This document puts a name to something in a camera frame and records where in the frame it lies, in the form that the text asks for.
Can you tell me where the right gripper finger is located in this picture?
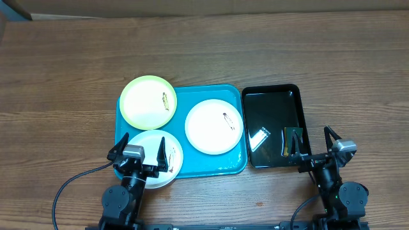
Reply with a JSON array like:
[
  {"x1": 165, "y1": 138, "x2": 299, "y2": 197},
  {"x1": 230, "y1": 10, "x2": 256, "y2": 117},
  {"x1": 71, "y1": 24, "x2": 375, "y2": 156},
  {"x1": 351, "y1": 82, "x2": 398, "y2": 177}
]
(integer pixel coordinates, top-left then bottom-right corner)
[
  {"x1": 324, "y1": 125, "x2": 341, "y2": 152},
  {"x1": 289, "y1": 130, "x2": 302, "y2": 157}
]

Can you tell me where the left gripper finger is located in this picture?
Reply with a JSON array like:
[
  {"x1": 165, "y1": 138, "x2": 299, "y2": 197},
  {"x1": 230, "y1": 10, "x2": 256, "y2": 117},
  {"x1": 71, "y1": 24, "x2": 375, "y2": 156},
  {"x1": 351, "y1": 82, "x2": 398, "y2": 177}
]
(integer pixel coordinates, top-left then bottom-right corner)
[
  {"x1": 107, "y1": 132, "x2": 129, "y2": 161},
  {"x1": 157, "y1": 137, "x2": 169, "y2": 173}
]

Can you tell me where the green yellow sponge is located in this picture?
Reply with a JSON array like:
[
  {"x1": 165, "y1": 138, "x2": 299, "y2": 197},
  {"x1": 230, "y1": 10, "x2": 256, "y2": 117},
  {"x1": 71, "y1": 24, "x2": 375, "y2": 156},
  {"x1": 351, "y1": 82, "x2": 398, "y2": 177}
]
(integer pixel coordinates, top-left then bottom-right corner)
[{"x1": 282, "y1": 127, "x2": 303, "y2": 157}]

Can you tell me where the white plate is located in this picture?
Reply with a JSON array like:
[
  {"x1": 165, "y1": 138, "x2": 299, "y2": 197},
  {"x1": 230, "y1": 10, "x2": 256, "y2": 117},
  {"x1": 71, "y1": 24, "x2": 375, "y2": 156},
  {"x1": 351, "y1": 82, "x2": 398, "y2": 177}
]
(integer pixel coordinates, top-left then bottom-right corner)
[
  {"x1": 185, "y1": 99, "x2": 243, "y2": 155},
  {"x1": 129, "y1": 130, "x2": 183, "y2": 189}
]

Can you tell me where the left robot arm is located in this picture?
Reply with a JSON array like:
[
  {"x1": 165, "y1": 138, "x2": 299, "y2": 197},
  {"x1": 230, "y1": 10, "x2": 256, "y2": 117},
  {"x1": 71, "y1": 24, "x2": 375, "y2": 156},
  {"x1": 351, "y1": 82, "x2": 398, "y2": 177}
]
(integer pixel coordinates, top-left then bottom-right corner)
[{"x1": 98, "y1": 134, "x2": 169, "y2": 229}]

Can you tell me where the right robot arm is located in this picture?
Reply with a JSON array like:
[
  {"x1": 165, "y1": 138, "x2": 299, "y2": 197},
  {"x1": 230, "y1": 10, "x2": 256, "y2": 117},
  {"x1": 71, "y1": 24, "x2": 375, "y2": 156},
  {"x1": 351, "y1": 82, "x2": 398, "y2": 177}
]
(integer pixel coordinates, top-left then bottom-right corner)
[{"x1": 288, "y1": 126, "x2": 369, "y2": 230}]

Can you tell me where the teal plastic tray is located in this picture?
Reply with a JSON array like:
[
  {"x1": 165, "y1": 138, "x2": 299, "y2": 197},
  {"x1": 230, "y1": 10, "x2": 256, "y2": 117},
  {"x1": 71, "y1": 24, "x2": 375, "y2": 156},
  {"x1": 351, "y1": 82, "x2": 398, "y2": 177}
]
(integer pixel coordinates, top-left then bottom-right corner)
[{"x1": 114, "y1": 84, "x2": 249, "y2": 180}]

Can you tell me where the black rectangular tray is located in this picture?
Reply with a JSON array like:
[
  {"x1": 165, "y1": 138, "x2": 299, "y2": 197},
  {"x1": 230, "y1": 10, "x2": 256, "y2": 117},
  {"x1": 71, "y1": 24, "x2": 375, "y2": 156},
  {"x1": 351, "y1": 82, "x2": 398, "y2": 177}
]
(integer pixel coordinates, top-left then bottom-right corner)
[{"x1": 242, "y1": 84, "x2": 311, "y2": 168}]

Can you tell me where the yellow-green plate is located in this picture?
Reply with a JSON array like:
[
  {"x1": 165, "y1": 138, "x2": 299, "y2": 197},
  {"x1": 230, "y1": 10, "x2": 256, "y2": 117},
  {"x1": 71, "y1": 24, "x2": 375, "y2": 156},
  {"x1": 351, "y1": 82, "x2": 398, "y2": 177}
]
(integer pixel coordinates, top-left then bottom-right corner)
[{"x1": 119, "y1": 75, "x2": 178, "y2": 130}]

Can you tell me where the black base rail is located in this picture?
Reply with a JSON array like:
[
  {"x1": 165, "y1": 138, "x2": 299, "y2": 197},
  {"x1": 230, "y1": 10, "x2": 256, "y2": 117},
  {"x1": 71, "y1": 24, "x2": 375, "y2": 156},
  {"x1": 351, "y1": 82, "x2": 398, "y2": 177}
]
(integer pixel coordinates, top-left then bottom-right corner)
[{"x1": 85, "y1": 220, "x2": 370, "y2": 230}]

